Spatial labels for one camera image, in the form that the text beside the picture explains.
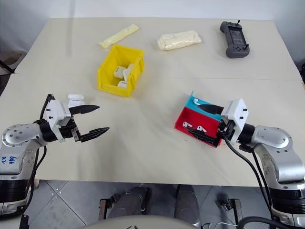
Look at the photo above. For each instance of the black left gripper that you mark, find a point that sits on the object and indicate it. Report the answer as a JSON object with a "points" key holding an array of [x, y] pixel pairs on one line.
{"points": [[68, 130]]}

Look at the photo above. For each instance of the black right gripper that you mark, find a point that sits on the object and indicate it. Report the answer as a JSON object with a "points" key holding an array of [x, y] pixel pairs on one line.
{"points": [[226, 131]]}

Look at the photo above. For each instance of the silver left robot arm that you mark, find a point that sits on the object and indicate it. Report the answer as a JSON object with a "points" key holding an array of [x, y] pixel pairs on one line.
{"points": [[17, 137]]}

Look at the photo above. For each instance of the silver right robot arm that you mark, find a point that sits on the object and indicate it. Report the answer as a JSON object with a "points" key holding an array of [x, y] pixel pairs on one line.
{"points": [[274, 140]]}

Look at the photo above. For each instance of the yellow plastic bin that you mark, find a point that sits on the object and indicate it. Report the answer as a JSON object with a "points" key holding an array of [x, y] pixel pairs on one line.
{"points": [[107, 76]]}

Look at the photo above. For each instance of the white wireless earbud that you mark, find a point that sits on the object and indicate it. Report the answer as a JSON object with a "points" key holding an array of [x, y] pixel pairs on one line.
{"points": [[201, 128], [196, 100], [187, 123]]}

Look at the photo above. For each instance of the red and blue tray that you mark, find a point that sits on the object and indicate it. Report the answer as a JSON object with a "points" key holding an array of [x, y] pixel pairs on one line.
{"points": [[197, 118]]}

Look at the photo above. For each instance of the dark rounded shape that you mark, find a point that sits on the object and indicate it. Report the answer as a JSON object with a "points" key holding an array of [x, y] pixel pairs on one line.
{"points": [[187, 202], [131, 201]]}

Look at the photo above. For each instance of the grey handheld controller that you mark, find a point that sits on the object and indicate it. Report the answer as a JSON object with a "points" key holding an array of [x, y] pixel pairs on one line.
{"points": [[234, 39]]}

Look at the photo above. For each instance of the cream filled plastic bag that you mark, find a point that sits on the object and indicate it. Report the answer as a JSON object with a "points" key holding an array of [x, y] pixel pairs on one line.
{"points": [[178, 40]]}

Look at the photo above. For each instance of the long cream packet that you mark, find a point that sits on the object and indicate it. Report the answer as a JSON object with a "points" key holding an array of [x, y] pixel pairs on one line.
{"points": [[120, 35]]}

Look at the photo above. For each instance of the black stand leg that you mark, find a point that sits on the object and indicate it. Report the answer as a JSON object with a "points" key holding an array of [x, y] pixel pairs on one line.
{"points": [[7, 66]]}

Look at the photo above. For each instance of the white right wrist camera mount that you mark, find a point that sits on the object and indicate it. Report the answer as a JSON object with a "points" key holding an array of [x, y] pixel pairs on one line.
{"points": [[238, 109]]}

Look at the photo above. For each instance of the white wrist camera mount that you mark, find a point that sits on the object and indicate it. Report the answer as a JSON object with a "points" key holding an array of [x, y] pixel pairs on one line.
{"points": [[238, 109], [56, 111]]}

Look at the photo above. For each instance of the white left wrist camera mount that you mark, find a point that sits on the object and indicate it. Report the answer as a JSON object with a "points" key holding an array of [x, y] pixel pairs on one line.
{"points": [[56, 111]]}

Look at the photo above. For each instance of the rusty metal floor bracket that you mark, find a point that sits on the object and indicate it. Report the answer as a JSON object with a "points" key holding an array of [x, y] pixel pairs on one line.
{"points": [[103, 211], [237, 212]]}

